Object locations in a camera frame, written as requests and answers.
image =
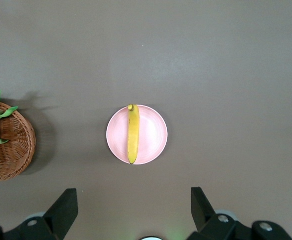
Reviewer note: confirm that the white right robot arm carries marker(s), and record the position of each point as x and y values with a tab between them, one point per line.
150	238

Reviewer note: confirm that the brown wicker basket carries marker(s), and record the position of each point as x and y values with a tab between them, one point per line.
16	150

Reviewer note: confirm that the pink round plate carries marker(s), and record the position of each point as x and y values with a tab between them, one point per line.
150	135

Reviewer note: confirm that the brown table cover mat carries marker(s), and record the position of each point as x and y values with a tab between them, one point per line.
210	75

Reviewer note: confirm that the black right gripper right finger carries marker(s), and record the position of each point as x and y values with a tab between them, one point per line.
205	217

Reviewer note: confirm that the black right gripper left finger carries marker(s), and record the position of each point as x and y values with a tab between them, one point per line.
63	212

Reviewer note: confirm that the yellow banana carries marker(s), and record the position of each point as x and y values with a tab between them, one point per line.
133	135

